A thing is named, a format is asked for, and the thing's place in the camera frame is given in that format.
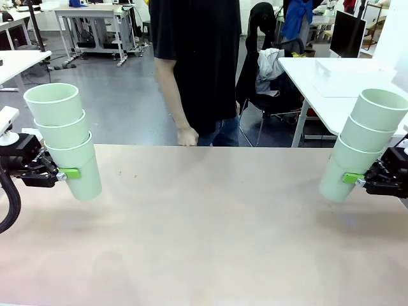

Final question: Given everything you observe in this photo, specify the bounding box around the white desk with grey frame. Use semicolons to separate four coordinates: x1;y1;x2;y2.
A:
53;3;136;68

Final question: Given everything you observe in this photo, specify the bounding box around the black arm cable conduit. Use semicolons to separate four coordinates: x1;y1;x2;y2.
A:
0;177;22;234

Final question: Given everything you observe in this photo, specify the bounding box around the black office chair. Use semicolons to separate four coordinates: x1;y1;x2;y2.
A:
235;38;309;148

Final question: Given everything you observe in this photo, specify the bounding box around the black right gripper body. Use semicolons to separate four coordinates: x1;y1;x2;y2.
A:
382;146;408;192

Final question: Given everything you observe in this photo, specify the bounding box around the blue jacket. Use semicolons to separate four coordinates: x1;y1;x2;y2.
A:
281;0;316;41

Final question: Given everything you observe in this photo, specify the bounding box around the grey white garment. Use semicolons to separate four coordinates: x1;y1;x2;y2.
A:
256;48;285;96

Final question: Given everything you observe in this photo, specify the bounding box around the person's right hand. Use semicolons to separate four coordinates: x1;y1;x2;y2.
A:
177;126;198;147

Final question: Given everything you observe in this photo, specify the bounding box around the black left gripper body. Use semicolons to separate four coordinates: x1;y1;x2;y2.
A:
0;133;44;178

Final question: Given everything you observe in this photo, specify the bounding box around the white plastic basket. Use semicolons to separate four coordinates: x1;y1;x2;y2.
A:
314;59;398;78

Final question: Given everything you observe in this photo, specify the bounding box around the person's right forearm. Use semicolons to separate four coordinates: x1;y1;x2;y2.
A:
154;57;192;131

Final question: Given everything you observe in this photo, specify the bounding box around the person in black shirt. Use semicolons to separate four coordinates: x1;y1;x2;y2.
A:
148;0;243;147

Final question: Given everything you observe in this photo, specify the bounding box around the pale green plastic cup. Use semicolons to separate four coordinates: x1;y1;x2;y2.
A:
338;114;398;153
33;110;90;150
318;135;385;203
349;88;408;131
43;132;103;201
23;82;85;127

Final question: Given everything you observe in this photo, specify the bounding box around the black pole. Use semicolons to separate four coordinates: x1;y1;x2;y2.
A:
27;0;46;52

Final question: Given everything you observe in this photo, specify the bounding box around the black monitor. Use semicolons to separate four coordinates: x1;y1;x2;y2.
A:
329;9;367;59

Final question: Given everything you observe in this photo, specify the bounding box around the black jacket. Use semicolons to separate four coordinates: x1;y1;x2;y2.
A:
246;2;275;55

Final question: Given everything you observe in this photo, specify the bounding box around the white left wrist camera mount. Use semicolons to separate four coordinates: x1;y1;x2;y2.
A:
0;106;20;145

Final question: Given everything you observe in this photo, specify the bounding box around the white side table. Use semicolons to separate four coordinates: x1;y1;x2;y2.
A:
278;56;408;148

